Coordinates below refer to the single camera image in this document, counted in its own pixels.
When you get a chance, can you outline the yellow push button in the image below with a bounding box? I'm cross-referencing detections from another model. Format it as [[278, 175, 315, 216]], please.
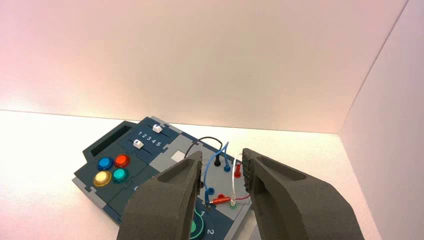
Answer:
[[93, 170, 113, 188]]

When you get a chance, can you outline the green rotary knob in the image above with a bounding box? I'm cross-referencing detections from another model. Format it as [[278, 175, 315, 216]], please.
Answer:
[[188, 207, 206, 240]]

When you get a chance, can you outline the blue push button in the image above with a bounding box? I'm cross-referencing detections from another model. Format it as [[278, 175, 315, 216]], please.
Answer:
[[96, 156, 115, 171]]

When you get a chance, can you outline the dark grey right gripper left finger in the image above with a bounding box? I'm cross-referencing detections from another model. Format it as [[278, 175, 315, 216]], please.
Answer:
[[116, 150, 204, 240]]

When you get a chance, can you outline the black jumper wire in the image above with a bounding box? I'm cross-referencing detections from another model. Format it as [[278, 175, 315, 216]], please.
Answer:
[[183, 136, 223, 168]]

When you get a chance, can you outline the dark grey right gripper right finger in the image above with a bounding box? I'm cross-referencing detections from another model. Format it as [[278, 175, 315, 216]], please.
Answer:
[[241, 147, 366, 240]]

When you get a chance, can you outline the blue grey control box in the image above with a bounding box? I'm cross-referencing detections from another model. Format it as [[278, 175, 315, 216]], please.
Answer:
[[72, 115, 258, 240]]

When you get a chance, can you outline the white jumper wire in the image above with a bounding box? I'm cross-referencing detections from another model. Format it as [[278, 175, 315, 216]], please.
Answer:
[[229, 152, 244, 210]]

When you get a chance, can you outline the red push button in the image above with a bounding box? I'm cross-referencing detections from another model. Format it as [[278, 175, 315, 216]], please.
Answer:
[[113, 153, 131, 169]]

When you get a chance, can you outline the teal push button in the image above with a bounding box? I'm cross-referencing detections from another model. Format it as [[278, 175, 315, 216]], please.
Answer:
[[111, 168, 129, 184]]

